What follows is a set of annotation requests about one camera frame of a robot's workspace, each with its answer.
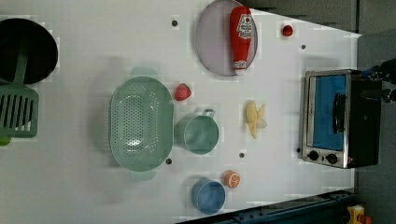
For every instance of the yellow peeled toy banana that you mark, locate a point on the yellow peeled toy banana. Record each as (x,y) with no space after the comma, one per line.
(254,118)

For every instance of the black round pan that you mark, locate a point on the black round pan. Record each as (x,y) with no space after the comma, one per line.
(43,51)

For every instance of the blue metal table frame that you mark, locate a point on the blue metal table frame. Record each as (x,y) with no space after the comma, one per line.
(326,208)

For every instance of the green perforated colander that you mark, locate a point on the green perforated colander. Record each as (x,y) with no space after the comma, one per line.
(141,122)

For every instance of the green mug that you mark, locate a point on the green mug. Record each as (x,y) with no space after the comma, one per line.
(199,134)

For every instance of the red toy strawberry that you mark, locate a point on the red toy strawberry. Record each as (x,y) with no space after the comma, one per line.
(182,92)

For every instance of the toy orange half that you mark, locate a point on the toy orange half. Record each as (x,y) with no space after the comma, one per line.
(232,179)

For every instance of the silver black toaster oven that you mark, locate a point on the silver black toaster oven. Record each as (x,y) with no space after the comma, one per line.
(341,127)

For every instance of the green slotted spatula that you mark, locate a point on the green slotted spatula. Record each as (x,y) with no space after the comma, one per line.
(19,104)

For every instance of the small red toy tomato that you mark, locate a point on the small red toy tomato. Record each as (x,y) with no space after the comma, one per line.
(287,31)

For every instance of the small green toy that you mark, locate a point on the small green toy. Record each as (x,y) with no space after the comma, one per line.
(4,141)

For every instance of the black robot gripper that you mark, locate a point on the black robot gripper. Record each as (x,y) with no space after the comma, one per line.
(386,71)

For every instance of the red plush ketchup bottle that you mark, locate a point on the red plush ketchup bottle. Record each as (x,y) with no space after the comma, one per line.
(241,33)

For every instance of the grey round plate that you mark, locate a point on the grey round plate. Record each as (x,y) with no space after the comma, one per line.
(212,38)

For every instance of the yellow red toy at edge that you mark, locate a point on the yellow red toy at edge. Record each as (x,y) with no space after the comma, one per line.
(357,215)

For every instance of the blue cup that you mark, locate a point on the blue cup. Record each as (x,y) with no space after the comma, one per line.
(208,196)

